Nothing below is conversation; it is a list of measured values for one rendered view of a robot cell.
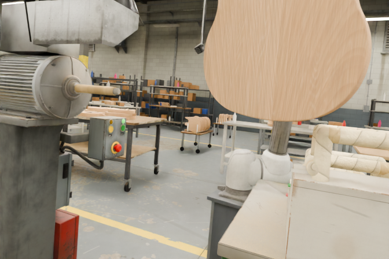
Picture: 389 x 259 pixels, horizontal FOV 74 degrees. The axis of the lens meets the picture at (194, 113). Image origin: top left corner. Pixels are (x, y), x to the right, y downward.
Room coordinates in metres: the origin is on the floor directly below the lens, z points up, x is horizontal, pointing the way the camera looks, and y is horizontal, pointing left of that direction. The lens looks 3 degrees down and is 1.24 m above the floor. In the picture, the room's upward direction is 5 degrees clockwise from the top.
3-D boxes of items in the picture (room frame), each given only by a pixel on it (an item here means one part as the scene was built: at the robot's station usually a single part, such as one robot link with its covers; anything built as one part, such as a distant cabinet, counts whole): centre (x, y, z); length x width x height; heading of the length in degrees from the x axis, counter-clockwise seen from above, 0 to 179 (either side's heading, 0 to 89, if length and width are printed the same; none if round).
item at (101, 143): (1.30, 0.50, 0.99); 0.24 x 0.21 x 0.26; 67
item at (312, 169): (0.57, -0.27, 1.12); 0.11 x 0.03 x 0.03; 161
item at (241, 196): (1.52, -0.28, 0.73); 0.22 x 0.18 x 0.06; 60
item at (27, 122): (1.13, 0.73, 1.11); 0.36 x 0.24 x 0.04; 67
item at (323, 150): (0.53, -0.27, 1.15); 0.03 x 0.03 x 0.09
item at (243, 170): (1.51, -0.31, 0.87); 0.18 x 0.16 x 0.22; 94
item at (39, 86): (1.11, 0.67, 1.25); 0.41 x 0.27 x 0.26; 67
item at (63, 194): (1.27, 0.67, 0.93); 0.15 x 0.10 x 0.55; 67
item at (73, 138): (1.24, 0.52, 1.02); 0.19 x 0.04 x 0.04; 157
